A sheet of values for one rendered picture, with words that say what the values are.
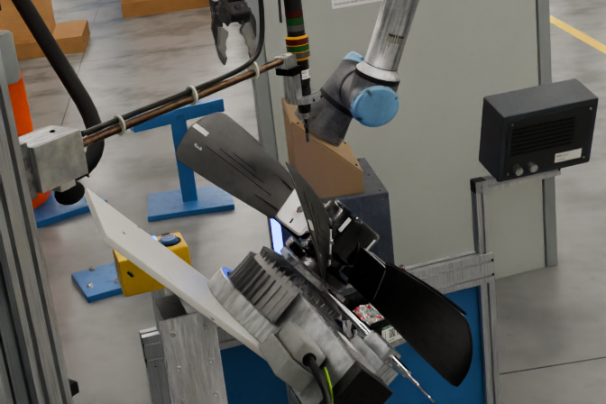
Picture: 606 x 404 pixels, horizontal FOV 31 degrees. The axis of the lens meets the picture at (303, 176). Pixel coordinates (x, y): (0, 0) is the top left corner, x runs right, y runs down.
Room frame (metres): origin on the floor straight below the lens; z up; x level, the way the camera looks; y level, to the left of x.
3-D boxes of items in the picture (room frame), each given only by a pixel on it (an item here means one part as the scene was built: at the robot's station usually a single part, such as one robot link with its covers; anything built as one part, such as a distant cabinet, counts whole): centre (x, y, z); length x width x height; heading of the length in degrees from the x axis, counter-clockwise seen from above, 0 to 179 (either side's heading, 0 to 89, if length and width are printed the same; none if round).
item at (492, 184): (2.53, -0.53, 1.04); 0.24 x 0.03 x 0.03; 106
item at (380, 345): (1.68, -0.10, 1.08); 0.07 x 0.04 x 0.06; 26
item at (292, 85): (2.01, -0.01, 1.50); 0.09 x 0.07 x 0.10; 141
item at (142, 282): (2.28, 0.36, 1.02); 0.16 x 0.10 x 0.11; 106
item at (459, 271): (2.39, -0.02, 0.82); 0.90 x 0.04 x 0.08; 106
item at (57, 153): (1.53, 0.38, 1.54); 0.10 x 0.07 x 0.08; 141
